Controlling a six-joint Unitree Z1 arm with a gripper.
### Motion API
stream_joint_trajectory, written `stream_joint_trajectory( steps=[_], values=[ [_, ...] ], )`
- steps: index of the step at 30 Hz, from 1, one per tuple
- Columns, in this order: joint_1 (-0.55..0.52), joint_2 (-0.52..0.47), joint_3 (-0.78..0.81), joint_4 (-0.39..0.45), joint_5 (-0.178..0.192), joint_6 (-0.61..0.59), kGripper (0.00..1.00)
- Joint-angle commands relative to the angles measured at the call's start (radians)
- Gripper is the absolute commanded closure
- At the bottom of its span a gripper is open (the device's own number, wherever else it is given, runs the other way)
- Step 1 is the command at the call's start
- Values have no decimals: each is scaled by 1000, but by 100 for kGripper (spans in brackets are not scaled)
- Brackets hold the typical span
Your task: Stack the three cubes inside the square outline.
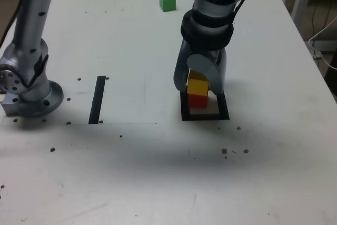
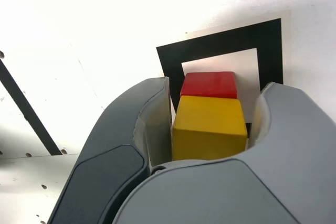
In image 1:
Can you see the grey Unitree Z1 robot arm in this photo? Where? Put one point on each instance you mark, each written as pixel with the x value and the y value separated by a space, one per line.
pixel 34 24

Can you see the green cube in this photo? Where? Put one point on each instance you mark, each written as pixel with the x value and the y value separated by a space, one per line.
pixel 167 2

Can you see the red cube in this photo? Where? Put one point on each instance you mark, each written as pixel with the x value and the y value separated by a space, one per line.
pixel 197 101

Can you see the yellow cube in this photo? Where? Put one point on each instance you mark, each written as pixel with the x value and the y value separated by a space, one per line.
pixel 197 86

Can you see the black tape square outline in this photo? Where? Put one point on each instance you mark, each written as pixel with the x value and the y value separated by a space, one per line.
pixel 225 109

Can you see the black tape strip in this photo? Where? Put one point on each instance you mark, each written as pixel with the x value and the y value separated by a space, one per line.
pixel 97 101

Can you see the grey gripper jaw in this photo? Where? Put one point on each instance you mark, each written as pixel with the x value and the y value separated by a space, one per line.
pixel 180 74
pixel 213 74

